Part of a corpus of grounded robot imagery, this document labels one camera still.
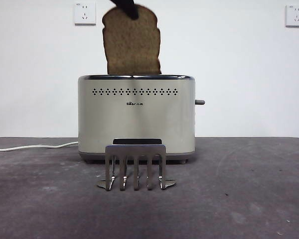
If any brown wholemeal bread slice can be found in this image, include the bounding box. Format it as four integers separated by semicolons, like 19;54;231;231
101;4;162;75

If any cream steel two-slot toaster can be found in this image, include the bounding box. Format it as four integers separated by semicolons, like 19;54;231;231
77;74;197;164

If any shiny metal bread rack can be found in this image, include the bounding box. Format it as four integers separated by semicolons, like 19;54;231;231
97;138;177;192

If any white wall socket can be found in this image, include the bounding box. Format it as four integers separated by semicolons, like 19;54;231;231
74;2;97;26
285;4;299;28

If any white power cable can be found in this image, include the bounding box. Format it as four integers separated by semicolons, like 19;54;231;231
0;141;79;152

